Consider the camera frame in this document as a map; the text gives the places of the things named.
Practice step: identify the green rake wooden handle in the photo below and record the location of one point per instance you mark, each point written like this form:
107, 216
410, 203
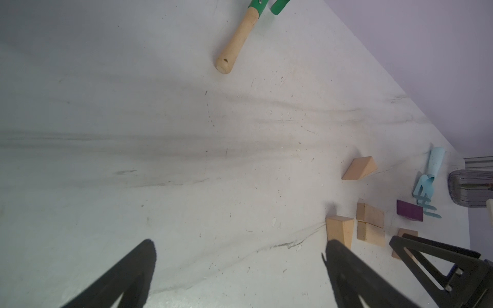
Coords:
230, 47

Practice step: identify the wooden triangle block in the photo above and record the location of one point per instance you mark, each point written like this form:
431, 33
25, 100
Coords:
401, 232
340, 228
360, 168

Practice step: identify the wooden rectangular block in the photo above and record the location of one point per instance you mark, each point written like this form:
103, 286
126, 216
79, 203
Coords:
371, 234
369, 214

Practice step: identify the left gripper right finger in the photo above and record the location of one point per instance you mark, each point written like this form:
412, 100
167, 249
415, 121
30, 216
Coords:
355, 283

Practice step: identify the purple block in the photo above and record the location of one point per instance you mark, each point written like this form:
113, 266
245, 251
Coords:
409, 211

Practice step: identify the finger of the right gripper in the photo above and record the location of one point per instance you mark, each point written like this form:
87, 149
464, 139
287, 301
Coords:
451, 275

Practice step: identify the dark glass vase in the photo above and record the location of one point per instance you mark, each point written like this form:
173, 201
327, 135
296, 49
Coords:
470, 188

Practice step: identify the light blue toy fork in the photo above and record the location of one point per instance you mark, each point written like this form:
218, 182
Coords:
424, 189

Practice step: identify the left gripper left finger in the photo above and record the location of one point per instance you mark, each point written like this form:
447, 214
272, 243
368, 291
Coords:
127, 282

